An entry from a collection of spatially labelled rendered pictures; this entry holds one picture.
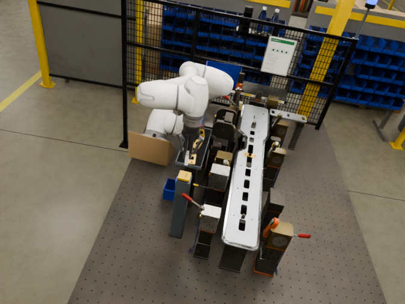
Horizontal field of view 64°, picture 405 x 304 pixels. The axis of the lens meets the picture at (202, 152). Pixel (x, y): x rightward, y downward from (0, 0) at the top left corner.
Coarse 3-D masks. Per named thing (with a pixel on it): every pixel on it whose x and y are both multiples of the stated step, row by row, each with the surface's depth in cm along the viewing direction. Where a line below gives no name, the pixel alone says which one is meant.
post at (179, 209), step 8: (176, 184) 162; (184, 184) 160; (176, 192) 165; (184, 192) 164; (176, 200) 169; (184, 200) 167; (176, 208) 172; (184, 208) 171; (176, 216) 176; (184, 216) 177; (176, 224) 180; (176, 232) 184
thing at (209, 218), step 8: (208, 208) 160; (216, 208) 161; (200, 216) 161; (208, 216) 156; (216, 216) 157; (200, 224) 161; (208, 224) 160; (216, 224) 159; (200, 232) 166; (208, 232) 165; (200, 240) 170; (208, 240) 169; (200, 248) 173; (208, 248) 172; (200, 256) 178; (208, 256) 176
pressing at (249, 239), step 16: (256, 112) 251; (240, 128) 230; (256, 128) 233; (256, 144) 218; (240, 160) 202; (256, 160) 204; (240, 176) 191; (256, 176) 193; (240, 192) 180; (256, 192) 182; (240, 208) 171; (256, 208) 173; (224, 224) 161; (256, 224) 164; (224, 240) 153; (240, 240) 155; (256, 240) 156
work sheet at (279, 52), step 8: (272, 40) 261; (280, 40) 260; (288, 40) 259; (296, 40) 258; (272, 48) 265; (280, 48) 264; (288, 48) 262; (264, 56) 270; (272, 56) 268; (280, 56) 267; (288, 56) 266; (264, 64) 274; (272, 64) 272; (280, 64) 271; (288, 64) 270; (272, 72) 277; (280, 72) 276
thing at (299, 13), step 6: (300, 0) 626; (306, 0) 624; (312, 0) 642; (318, 0) 628; (324, 0) 640; (294, 6) 639; (300, 6) 638; (306, 6) 631; (294, 12) 635; (300, 12) 641; (306, 12) 648
